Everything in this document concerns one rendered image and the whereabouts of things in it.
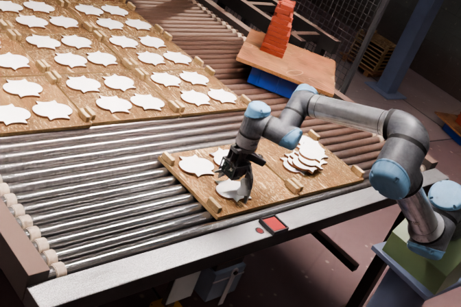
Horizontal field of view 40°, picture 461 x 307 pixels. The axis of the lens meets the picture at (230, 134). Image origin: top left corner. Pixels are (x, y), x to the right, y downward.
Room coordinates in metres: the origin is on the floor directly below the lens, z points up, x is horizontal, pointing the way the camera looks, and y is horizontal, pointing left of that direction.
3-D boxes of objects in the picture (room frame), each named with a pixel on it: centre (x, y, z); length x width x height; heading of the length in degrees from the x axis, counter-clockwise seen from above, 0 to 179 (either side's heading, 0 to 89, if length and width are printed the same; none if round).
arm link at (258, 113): (1.82, -0.06, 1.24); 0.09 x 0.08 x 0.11; 75
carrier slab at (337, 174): (2.27, -0.32, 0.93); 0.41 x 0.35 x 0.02; 140
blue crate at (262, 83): (3.02, -0.13, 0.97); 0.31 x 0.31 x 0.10; 0
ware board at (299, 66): (3.08, -0.14, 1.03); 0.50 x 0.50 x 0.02; 0
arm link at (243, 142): (1.82, -0.06, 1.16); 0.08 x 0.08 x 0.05
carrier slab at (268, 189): (1.95, -0.05, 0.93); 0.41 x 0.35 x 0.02; 141
